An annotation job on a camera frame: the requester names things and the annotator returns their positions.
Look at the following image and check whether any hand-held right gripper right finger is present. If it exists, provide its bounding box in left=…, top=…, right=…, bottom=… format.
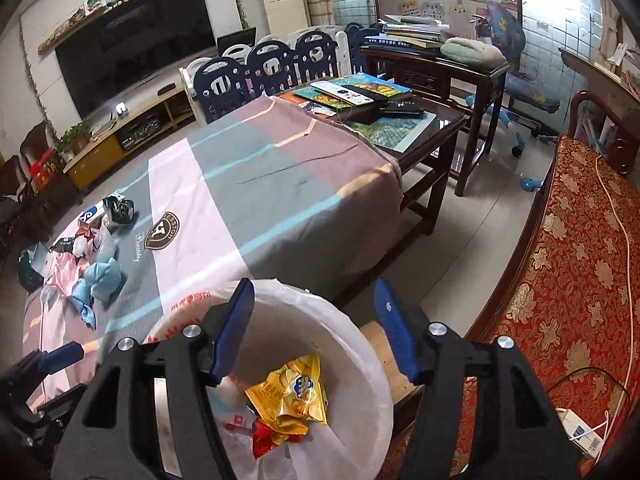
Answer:
left=374, top=278, right=583, bottom=480

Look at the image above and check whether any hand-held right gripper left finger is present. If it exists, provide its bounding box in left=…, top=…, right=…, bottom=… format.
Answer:
left=50, top=278, right=256, bottom=480

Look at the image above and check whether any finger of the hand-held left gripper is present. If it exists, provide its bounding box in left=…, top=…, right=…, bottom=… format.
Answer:
left=20, top=384, right=90, bottom=428
left=0, top=341, right=85, bottom=386

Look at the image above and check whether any white bag-lined trash bin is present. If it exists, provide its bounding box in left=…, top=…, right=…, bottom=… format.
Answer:
left=145, top=277, right=396, bottom=480

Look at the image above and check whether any wooden stool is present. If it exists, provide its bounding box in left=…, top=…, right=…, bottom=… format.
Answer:
left=360, top=322, right=426, bottom=403

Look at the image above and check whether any gold snack wrapper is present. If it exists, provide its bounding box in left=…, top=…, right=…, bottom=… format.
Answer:
left=245, top=353, right=329, bottom=436

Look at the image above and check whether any pink plastic bag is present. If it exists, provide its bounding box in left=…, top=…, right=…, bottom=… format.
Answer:
left=40, top=252, right=93, bottom=306

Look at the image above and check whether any red crumpled wrapper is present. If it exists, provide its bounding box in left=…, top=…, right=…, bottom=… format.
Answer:
left=251, top=420, right=306, bottom=460

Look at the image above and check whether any white crumpled plastic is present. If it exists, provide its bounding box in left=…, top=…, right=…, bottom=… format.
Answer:
left=72, top=225, right=118, bottom=266

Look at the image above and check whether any blue white packet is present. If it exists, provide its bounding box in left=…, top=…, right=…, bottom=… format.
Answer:
left=78, top=203, right=108, bottom=228

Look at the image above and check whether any striped pink grey blanket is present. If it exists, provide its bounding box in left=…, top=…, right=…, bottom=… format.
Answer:
left=22, top=94, right=403, bottom=413

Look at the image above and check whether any dark green wrapper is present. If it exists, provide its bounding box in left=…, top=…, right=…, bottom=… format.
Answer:
left=102, top=195, right=136, bottom=226

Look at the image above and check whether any blue patterned picture book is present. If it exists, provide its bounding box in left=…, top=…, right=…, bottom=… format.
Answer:
left=350, top=110, right=438, bottom=153

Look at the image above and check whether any yellow television stand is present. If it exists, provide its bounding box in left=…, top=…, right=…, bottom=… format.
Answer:
left=62, top=82, right=198, bottom=191

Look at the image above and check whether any white power adapter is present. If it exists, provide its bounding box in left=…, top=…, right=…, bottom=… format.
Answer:
left=556, top=407, right=606, bottom=458

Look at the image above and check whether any potted green plant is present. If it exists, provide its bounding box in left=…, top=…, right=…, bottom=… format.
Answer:
left=55, top=121, right=93, bottom=157

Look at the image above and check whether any black remote control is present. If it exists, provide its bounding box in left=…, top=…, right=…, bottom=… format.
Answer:
left=377, top=102, right=425, bottom=119

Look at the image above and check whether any white remote control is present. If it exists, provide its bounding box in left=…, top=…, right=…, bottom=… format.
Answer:
left=310, top=80, right=377, bottom=107

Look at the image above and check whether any orange picture book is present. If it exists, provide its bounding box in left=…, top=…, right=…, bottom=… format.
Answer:
left=280, top=87, right=351, bottom=111

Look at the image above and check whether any green yellow picture book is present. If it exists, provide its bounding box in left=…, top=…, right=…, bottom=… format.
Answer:
left=332, top=74, right=413, bottom=101

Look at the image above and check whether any dark wooden desk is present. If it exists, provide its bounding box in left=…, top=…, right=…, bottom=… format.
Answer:
left=360, top=42, right=511, bottom=196

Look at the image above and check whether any navy white playpen fence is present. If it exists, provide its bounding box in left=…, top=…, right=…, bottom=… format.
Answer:
left=179, top=22, right=386, bottom=128

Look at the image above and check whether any grey green cushion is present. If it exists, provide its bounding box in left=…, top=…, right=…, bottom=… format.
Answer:
left=440, top=37, right=507, bottom=70

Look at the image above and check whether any wooden sofa armrest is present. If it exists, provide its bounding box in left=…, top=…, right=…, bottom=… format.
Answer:
left=570, top=91, right=640, bottom=176

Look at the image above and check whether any stack of books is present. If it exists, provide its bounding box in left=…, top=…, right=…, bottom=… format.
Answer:
left=364, top=14, right=451, bottom=52

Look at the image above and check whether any large black television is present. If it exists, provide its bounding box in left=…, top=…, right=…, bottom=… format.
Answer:
left=54, top=0, right=220, bottom=118

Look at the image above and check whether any blue child chair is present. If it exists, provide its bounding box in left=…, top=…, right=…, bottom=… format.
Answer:
left=467, top=2, right=561, bottom=156

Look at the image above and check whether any black cable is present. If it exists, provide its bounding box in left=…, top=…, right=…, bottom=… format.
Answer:
left=545, top=367, right=631, bottom=403

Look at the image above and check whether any white cable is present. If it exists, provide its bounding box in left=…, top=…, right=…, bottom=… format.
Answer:
left=595, top=155, right=632, bottom=423

